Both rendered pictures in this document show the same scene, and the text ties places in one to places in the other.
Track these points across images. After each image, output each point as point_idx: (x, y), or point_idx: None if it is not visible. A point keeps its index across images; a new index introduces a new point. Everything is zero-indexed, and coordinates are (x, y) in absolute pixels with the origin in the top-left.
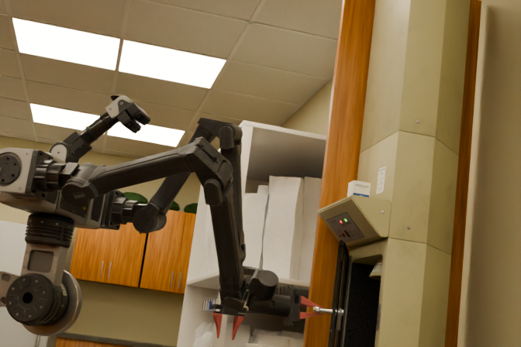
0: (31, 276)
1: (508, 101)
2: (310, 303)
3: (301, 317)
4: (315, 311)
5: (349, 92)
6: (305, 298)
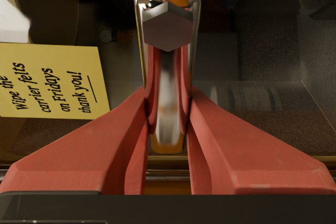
0: None
1: None
2: (108, 121)
3: (306, 159)
4: None
5: None
6: (40, 153)
